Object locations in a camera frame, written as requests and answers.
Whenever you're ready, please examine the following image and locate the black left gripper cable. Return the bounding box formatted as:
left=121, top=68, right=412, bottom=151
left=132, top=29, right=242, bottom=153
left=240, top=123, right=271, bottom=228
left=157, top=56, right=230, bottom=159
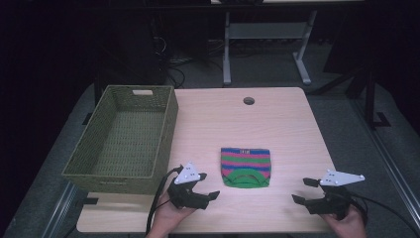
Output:
left=145, top=165, right=184, bottom=236

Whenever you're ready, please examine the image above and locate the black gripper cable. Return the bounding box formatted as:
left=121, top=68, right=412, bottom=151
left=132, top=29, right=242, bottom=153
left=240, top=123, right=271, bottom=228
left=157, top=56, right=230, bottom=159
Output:
left=145, top=165, right=184, bottom=236
left=343, top=191, right=420, bottom=238

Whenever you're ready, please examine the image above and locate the green woven basket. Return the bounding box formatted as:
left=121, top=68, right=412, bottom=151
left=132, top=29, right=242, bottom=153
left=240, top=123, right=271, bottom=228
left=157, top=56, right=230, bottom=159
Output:
left=61, top=84, right=179, bottom=195

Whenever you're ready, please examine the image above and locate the person's left hand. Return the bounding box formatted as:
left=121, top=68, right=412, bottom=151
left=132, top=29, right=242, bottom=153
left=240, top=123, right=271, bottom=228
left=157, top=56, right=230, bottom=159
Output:
left=146, top=192, right=197, bottom=238

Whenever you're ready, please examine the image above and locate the striped knitted garment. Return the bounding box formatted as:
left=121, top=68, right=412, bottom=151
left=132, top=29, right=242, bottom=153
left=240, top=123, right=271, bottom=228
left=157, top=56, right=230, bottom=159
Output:
left=220, top=147, right=272, bottom=189

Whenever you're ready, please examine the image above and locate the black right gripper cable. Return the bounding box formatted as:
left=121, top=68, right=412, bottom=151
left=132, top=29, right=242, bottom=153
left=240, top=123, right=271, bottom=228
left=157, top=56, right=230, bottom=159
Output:
left=343, top=191, right=420, bottom=238

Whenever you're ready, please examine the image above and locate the person's right hand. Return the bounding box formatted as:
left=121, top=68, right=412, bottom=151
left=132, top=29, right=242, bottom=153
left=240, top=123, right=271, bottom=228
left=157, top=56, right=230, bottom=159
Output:
left=321, top=204, right=368, bottom=238

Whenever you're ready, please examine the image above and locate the grey metal desk frame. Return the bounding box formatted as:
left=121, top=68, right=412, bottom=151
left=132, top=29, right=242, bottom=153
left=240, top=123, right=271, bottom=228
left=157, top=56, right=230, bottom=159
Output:
left=221, top=9, right=319, bottom=86

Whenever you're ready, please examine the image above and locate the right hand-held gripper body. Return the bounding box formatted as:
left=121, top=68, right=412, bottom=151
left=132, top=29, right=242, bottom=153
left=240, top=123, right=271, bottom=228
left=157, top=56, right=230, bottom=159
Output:
left=306, top=169, right=367, bottom=221

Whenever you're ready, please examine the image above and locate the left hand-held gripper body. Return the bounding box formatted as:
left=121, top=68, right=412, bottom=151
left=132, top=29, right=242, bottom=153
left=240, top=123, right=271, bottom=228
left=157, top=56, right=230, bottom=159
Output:
left=166, top=161, right=210, bottom=210

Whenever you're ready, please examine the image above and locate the tangle of floor cables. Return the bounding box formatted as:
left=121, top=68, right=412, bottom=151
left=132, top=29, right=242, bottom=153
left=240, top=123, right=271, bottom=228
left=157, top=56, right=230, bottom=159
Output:
left=152, top=34, right=226, bottom=89

